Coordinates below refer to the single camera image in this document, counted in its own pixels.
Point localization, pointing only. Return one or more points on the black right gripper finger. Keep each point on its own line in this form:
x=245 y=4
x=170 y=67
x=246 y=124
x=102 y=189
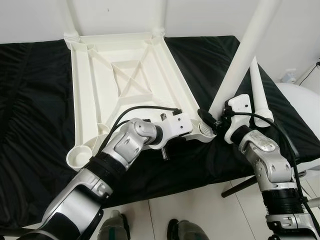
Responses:
x=207 y=117

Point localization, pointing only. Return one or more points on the white plastic table top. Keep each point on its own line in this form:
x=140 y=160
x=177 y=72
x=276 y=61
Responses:
x=90 y=100

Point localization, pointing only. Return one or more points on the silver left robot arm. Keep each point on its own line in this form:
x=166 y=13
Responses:
x=130 y=145

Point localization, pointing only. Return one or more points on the black metal table bar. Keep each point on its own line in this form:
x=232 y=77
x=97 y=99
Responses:
x=240 y=186

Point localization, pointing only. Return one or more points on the grey robot right leg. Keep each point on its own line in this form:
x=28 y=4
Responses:
x=189 y=231

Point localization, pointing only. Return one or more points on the black table cloth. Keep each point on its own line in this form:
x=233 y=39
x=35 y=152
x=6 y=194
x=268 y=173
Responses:
x=30 y=125

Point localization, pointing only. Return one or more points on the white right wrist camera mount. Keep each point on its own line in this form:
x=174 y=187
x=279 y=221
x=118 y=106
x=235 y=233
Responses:
x=240 y=102

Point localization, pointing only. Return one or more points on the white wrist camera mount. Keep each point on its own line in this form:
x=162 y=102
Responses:
x=240 y=102
x=177 y=125

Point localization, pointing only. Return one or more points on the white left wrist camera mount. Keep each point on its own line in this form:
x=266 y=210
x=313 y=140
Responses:
x=177 y=125

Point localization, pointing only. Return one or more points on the white wall socket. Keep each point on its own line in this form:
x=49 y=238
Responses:
x=289 y=76

